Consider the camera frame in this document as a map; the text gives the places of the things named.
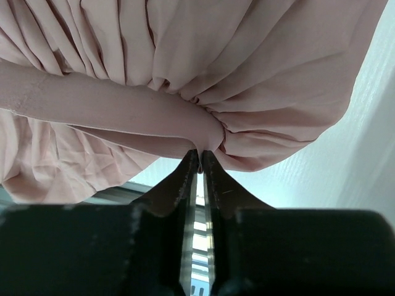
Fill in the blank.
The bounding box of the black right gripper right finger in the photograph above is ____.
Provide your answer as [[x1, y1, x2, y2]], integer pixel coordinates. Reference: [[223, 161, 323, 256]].
[[202, 151, 394, 295]]

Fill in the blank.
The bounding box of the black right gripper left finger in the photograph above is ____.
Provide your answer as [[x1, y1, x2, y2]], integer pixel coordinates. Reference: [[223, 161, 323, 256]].
[[1, 150, 198, 295]]

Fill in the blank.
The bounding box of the dusty pink skirt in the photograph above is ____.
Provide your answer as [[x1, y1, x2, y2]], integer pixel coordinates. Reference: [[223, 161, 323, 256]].
[[1, 1, 386, 204]]

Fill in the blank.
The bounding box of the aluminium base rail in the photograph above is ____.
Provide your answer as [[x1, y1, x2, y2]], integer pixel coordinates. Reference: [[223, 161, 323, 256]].
[[1, 183, 209, 295]]

